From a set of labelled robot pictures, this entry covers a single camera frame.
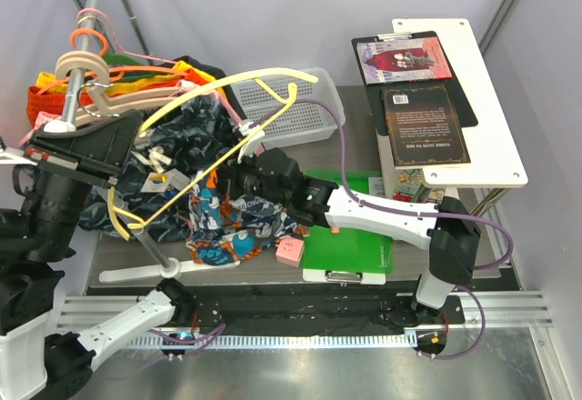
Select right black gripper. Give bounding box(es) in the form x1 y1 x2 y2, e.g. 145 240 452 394
205 147 290 209

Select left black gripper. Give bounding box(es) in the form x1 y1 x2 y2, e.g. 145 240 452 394
28 105 148 256

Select yellow clothes hanger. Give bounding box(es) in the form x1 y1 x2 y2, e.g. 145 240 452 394
107 66 322 242

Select colourful patterned shorts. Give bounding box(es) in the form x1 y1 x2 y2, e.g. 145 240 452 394
186 171 309 266

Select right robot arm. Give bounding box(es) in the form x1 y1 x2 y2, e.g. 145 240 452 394
217 148 481 323

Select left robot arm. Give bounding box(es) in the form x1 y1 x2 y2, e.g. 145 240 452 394
1 110 196 399

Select beige wooden hanger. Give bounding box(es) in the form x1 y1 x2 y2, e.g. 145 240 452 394
55 50 178 127

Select dark patterned shorts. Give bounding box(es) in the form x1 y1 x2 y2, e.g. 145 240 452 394
78 95 238 243

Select orange knitted shorts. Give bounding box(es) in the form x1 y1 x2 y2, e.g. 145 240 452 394
26 66 228 122

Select orange clothes hanger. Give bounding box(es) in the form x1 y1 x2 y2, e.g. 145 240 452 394
46 28 187 89

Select yellow shorts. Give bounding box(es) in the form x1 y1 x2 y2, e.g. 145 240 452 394
28 61 211 96

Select pink clothes hanger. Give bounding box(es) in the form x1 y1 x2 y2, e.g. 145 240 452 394
77 7 177 65

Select white garment tags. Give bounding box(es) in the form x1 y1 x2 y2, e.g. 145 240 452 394
132 145 190 199

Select pink cube power adapter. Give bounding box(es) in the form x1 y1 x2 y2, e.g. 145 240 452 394
276 237 305 267

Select white perforated plastic basket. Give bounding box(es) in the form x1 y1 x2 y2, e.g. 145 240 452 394
231 67 346 149

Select white rack base foot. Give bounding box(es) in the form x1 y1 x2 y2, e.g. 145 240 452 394
99 257 240 284

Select black garment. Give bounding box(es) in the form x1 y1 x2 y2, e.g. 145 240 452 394
175 55 226 85

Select silver clothes rack pole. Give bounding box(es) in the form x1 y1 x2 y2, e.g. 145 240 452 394
44 0 182 283

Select green clipboard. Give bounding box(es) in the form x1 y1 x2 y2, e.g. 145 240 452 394
302 170 393 285

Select black hardcover book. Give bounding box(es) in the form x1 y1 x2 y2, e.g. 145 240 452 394
381 84 471 169

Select red illustrated book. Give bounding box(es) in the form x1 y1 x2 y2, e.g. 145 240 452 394
355 34 453 85

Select black clipboard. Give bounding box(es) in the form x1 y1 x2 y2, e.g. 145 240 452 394
351 30 477 136

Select white side table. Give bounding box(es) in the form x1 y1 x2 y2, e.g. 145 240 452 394
392 18 528 193

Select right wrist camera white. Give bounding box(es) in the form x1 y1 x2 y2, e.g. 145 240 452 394
236 120 265 164

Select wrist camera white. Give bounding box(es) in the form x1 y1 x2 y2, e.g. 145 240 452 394
0 137 37 166
236 120 265 164

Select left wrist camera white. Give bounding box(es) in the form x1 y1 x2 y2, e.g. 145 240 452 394
0 137 37 166

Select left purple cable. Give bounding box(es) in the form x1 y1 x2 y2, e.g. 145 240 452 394
104 322 228 381

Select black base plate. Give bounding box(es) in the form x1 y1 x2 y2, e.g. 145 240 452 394
189 282 465 337

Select white cable duct strip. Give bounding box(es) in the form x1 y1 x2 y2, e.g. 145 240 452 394
125 332 417 351

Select aluminium rail frame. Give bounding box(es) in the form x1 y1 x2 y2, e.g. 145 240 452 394
79 291 571 399

